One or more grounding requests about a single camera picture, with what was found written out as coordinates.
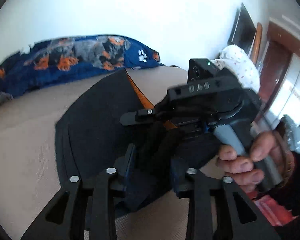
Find brown bead bracelet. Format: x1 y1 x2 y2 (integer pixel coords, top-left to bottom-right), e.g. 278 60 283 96
273 129 295 188

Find dark red wooden door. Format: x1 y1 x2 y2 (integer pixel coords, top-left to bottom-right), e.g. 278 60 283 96
259 21 300 125

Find wooden headboard edge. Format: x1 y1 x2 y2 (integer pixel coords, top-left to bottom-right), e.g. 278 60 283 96
250 22 263 65

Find black pants with orange lining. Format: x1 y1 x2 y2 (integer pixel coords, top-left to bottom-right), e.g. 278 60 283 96
55 67 220 217

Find person's right hand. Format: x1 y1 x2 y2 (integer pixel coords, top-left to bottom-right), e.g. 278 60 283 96
216 131 294 193

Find white patterned quilt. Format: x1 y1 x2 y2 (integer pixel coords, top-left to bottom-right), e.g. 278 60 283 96
211 44 260 94

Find blue dog print blanket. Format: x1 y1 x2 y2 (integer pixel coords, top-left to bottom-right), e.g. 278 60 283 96
0 35 161 105

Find black wall television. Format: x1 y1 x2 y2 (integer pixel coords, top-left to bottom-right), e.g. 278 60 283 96
228 3 256 54

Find red plastic package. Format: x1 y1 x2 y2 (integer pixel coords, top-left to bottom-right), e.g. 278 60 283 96
248 191 297 226

